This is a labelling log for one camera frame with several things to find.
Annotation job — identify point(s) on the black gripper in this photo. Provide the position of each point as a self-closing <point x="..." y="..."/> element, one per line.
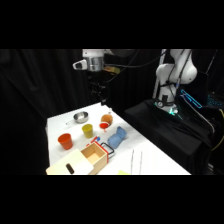
<point x="96" y="83"/>

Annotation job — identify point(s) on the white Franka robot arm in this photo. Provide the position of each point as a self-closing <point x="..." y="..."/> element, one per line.
<point x="178" y="71"/>

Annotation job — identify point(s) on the light wooden drawer cabinet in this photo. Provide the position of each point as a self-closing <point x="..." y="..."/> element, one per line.
<point x="65" y="163"/>

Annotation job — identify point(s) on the small steel measuring pan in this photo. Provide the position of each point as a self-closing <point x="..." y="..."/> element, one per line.
<point x="81" y="117"/>

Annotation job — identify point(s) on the yellow plastic cup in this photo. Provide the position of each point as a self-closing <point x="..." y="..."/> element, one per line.
<point x="88" y="130"/>

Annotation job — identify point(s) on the crumpled blue cloth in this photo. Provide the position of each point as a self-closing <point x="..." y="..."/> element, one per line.
<point x="117" y="138"/>

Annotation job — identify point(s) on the red and blue marker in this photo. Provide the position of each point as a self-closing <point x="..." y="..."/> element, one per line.
<point x="93" y="140"/>

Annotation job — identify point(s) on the orange plastic cup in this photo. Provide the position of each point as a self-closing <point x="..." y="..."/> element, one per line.
<point x="65" y="141"/>

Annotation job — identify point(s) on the thin metal rod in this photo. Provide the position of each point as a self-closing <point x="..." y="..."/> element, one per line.
<point x="132" y="161"/>
<point x="140" y="162"/>

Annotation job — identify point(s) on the small green light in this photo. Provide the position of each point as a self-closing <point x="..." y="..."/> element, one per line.
<point x="172" y="111"/>

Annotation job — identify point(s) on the black curtain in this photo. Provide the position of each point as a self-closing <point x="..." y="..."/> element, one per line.
<point x="36" y="86"/>

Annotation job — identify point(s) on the black cloth covered stand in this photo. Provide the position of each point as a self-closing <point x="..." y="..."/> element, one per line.
<point x="166" y="133"/>

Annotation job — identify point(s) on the yellow sticky note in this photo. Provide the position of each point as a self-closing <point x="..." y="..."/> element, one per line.
<point x="123" y="172"/>

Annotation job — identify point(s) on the small black cylinder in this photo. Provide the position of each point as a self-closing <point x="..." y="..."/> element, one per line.
<point x="69" y="168"/>

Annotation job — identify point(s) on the laptop with blue glow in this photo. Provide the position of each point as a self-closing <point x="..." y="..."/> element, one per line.
<point x="200" y="98"/>

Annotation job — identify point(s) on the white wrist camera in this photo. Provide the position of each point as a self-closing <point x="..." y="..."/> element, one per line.
<point x="80" y="64"/>

